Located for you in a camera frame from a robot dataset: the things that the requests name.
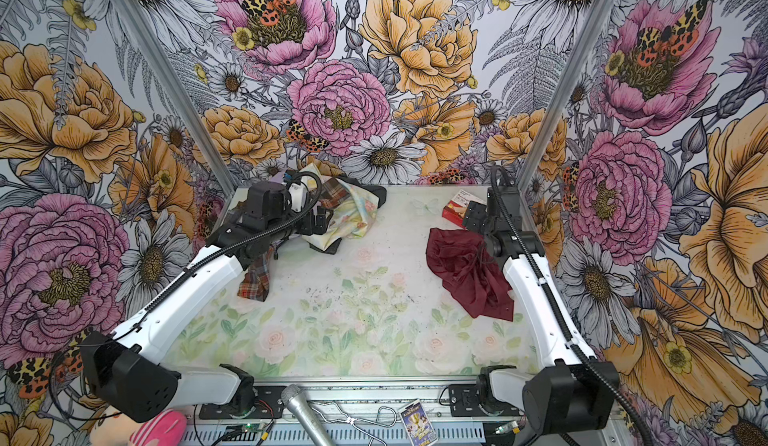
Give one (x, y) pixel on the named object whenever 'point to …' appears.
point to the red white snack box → (457, 208)
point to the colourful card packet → (418, 425)
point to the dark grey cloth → (381, 196)
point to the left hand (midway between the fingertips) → (315, 219)
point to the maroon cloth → (462, 263)
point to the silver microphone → (301, 404)
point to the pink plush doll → (166, 428)
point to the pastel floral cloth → (352, 220)
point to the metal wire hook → (358, 428)
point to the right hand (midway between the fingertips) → (481, 220)
